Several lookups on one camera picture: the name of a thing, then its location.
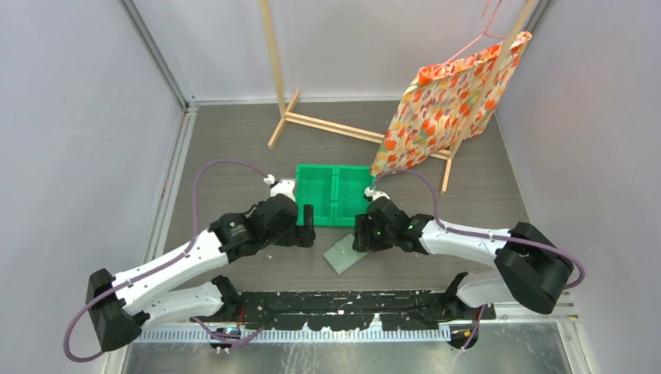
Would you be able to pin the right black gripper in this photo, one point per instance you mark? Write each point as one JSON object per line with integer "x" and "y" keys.
{"x": 364, "y": 225}

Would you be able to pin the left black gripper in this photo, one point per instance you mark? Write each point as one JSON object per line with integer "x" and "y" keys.
{"x": 302, "y": 235}

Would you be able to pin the sage green card holder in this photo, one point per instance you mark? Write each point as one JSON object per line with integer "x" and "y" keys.
{"x": 341, "y": 256}

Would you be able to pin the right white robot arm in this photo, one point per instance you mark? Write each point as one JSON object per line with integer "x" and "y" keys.
{"x": 523, "y": 269}

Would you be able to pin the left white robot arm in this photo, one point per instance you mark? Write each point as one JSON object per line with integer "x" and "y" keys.
{"x": 150, "y": 295}

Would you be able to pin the green plastic double bin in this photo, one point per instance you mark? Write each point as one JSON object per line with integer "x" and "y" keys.
{"x": 336, "y": 192}

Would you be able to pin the floral orange fabric bag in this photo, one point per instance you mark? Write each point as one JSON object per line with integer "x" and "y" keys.
{"x": 439, "y": 100}

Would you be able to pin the wooden clothes rack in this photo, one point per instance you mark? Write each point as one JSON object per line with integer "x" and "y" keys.
{"x": 287, "y": 113}

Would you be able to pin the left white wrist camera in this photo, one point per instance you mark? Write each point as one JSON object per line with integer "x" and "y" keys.
{"x": 285, "y": 187}

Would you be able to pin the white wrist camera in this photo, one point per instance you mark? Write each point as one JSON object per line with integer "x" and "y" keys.
{"x": 371, "y": 194}
{"x": 285, "y": 187}

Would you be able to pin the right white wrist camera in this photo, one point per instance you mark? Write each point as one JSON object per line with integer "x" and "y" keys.
{"x": 371, "y": 194}

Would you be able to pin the aluminium rail with slots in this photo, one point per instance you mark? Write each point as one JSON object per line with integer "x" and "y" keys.
{"x": 374, "y": 333}

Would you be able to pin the aluminium corner frame post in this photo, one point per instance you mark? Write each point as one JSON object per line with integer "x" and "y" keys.
{"x": 146, "y": 36}

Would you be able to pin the pink wire hanger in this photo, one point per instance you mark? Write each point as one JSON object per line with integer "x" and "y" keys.
{"x": 485, "y": 33}

